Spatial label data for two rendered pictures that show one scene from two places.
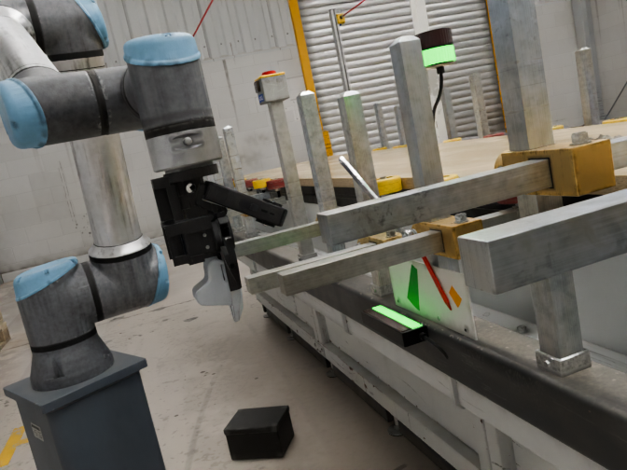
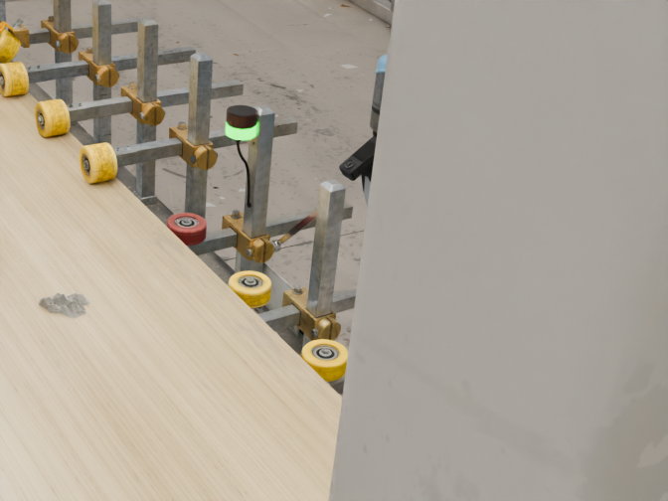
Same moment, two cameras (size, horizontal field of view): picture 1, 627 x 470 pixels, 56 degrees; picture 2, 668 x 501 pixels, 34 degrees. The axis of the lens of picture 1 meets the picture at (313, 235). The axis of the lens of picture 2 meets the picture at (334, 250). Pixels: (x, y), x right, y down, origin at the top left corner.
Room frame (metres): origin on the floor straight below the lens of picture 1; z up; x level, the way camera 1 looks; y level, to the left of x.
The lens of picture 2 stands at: (2.82, -0.74, 1.99)
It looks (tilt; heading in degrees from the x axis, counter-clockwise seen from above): 30 degrees down; 159
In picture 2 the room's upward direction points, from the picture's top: 7 degrees clockwise
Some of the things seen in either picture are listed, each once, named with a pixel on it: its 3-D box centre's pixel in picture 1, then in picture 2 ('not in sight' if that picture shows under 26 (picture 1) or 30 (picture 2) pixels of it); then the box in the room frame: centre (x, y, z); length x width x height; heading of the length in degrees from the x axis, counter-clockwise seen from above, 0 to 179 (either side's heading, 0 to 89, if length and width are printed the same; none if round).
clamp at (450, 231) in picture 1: (447, 234); (246, 238); (0.89, -0.20, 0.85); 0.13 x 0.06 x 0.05; 17
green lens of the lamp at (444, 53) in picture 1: (435, 57); (241, 128); (0.93, -0.24, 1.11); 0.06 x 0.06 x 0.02
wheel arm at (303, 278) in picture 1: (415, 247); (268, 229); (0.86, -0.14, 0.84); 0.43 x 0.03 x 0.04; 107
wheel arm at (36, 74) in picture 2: not in sight; (105, 64); (0.15, -0.40, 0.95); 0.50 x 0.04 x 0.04; 107
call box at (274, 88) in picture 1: (271, 89); not in sight; (1.64, 0.03, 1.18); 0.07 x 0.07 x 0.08; 17
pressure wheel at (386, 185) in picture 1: (387, 200); (322, 377); (1.39, -0.19, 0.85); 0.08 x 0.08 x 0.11
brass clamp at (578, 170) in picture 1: (549, 168); (192, 147); (0.65, -0.27, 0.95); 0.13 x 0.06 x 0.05; 17
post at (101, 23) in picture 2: not in sight; (101, 91); (0.20, -0.41, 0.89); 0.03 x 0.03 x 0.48; 17
